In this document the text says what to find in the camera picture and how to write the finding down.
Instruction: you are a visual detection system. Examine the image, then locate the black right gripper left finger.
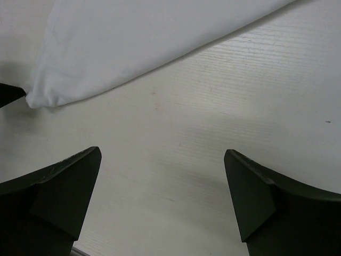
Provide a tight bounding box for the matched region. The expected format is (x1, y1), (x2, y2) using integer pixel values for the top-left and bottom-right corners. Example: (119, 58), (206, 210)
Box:
(1, 147), (102, 255)

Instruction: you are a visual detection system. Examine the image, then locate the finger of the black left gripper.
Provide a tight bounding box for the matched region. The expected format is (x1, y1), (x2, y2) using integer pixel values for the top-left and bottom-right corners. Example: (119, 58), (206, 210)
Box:
(0, 83), (26, 107)

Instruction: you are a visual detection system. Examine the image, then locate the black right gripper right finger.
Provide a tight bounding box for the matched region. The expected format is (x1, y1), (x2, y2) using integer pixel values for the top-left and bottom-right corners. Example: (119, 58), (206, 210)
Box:
(224, 149), (340, 255)

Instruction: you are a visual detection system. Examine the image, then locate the white skirt cloth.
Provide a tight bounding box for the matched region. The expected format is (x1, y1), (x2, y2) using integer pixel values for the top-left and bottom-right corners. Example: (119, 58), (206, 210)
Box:
(0, 0), (318, 109)

